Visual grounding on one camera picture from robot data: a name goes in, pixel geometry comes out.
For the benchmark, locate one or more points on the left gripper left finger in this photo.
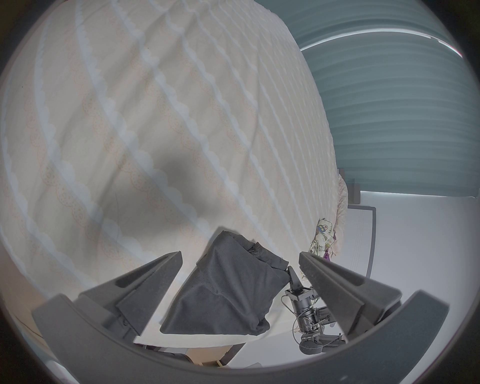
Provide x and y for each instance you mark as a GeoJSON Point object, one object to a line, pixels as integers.
{"type": "Point", "coordinates": [150, 288]}

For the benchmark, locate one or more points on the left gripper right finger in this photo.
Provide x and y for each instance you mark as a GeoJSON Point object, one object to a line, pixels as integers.
{"type": "Point", "coordinates": [337, 288]}

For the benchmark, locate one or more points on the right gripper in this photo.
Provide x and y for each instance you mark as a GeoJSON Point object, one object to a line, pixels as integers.
{"type": "Point", "coordinates": [302, 300]}

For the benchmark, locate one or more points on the black T-shirt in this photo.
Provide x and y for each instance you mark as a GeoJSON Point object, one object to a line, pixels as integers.
{"type": "Point", "coordinates": [225, 285]}

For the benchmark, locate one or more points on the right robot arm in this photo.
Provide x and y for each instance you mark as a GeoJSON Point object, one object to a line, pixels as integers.
{"type": "Point", "coordinates": [311, 343]}

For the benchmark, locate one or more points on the bed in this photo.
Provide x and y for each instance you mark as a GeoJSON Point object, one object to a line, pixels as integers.
{"type": "Point", "coordinates": [150, 112]}

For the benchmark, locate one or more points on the purple satin garment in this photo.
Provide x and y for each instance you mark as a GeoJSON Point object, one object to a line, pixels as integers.
{"type": "Point", "coordinates": [327, 257]}

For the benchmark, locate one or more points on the white printed garment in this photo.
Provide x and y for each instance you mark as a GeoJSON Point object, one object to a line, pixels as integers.
{"type": "Point", "coordinates": [322, 234]}

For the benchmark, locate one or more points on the cream pillow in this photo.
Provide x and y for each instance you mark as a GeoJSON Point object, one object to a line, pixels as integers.
{"type": "Point", "coordinates": [342, 210]}

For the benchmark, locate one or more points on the grey bedside table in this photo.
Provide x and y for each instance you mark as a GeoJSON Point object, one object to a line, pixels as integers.
{"type": "Point", "coordinates": [354, 191]}

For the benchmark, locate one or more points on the blue-green curtain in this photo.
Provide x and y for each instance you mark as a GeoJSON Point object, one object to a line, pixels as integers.
{"type": "Point", "coordinates": [393, 131]}
{"type": "Point", "coordinates": [375, 15]}

